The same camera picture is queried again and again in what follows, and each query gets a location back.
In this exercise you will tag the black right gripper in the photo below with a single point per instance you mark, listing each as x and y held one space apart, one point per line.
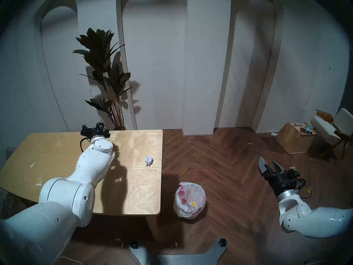
280 183

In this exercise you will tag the light wooden table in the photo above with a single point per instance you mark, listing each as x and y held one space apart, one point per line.
138 148

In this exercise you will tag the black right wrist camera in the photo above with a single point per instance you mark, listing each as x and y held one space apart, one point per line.
293 174

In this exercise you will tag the trash bin with white bag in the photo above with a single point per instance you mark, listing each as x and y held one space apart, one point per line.
183 206

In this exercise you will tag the blue crumpled packaging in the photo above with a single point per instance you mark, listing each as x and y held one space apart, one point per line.
309 128

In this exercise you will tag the wooden cube box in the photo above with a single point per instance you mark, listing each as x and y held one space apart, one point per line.
293 140

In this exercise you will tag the grey metal robot base plate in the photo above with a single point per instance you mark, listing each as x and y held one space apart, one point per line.
176 257

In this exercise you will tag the tall green leafy plant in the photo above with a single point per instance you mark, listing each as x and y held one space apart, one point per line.
100 54

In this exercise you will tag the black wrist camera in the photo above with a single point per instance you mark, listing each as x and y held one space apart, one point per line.
293 174
99 126

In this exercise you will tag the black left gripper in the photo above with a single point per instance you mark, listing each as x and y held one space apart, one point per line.
92 133

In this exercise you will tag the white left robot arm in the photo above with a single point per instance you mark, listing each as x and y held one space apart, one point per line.
69 195

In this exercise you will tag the white crumpled paper ball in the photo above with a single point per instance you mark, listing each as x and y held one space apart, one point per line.
149 161

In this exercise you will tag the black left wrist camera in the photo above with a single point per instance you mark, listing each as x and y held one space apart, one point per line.
99 126

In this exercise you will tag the white cushioned wooden armchair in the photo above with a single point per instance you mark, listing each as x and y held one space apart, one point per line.
328 127

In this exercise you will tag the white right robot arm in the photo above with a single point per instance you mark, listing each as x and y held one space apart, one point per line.
317 221

